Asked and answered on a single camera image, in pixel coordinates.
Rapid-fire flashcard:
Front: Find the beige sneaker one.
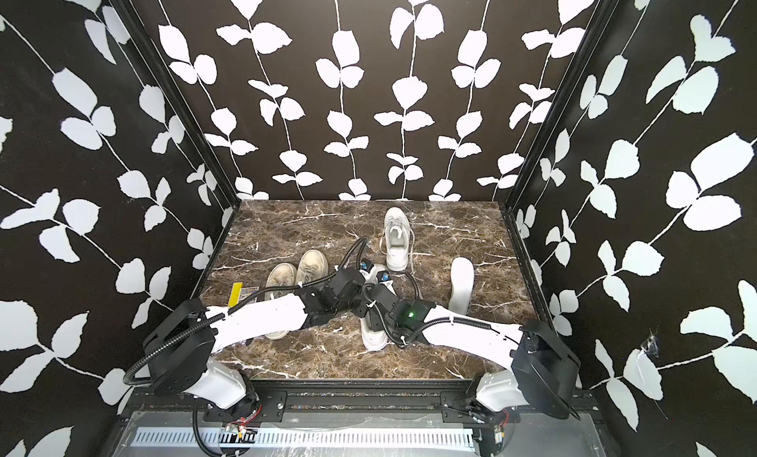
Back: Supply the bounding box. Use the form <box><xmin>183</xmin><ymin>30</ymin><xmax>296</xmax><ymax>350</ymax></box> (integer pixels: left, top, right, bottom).
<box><xmin>296</xmin><ymin>249</ymin><xmax>329</xmax><ymax>285</ymax></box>
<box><xmin>262</xmin><ymin>263</ymin><xmax>298</xmax><ymax>341</ymax></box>

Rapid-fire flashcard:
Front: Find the white slotted cable duct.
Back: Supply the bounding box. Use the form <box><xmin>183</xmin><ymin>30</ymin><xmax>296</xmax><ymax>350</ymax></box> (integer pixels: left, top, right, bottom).
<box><xmin>128</xmin><ymin>426</ymin><xmax>477</xmax><ymax>452</ymax></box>

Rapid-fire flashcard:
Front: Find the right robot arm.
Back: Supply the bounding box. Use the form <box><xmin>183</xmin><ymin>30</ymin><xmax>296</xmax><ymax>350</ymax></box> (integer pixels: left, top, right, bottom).
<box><xmin>355</xmin><ymin>261</ymin><xmax>581</xmax><ymax>420</ymax></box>

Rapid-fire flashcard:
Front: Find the white shoe insole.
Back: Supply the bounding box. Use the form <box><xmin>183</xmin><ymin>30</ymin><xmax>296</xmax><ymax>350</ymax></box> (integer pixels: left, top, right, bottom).
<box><xmin>449</xmin><ymin>257</ymin><xmax>475</xmax><ymax>315</ymax></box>

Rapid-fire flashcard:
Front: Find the yellow small box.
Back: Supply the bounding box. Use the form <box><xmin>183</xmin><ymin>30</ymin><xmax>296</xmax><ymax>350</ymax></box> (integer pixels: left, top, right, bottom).
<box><xmin>228</xmin><ymin>282</ymin><xmax>244</xmax><ymax>308</ymax></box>

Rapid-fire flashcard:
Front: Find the white sneaker one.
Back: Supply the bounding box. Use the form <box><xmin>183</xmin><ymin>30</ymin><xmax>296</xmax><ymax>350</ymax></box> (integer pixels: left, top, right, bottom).
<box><xmin>384</xmin><ymin>207</ymin><xmax>411</xmax><ymax>272</ymax></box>
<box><xmin>361</xmin><ymin>264</ymin><xmax>390</xmax><ymax>352</ymax></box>

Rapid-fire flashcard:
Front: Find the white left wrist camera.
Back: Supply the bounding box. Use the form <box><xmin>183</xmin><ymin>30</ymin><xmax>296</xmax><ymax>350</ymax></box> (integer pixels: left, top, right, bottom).
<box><xmin>358</xmin><ymin>258</ymin><xmax>374</xmax><ymax>273</ymax></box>

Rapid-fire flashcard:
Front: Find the small printed card pack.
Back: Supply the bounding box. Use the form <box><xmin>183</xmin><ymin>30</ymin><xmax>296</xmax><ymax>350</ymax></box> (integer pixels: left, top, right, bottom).
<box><xmin>240</xmin><ymin>287</ymin><xmax>259</xmax><ymax>299</ymax></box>

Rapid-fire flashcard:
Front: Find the beige sneaker left one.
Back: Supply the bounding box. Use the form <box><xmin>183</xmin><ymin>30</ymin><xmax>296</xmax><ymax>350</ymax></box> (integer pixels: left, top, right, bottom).
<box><xmin>262</xmin><ymin>263</ymin><xmax>298</xmax><ymax>341</ymax></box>

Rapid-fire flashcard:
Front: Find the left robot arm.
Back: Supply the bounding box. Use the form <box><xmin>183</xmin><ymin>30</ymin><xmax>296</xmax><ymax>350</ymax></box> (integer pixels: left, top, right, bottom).
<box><xmin>123</xmin><ymin>237</ymin><xmax>368</xmax><ymax>429</ymax></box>

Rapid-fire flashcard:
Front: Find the beige sneaker right one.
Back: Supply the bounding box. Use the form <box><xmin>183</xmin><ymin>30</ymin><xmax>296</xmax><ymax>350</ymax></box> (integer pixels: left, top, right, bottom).
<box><xmin>296</xmin><ymin>249</ymin><xmax>329</xmax><ymax>285</ymax></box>

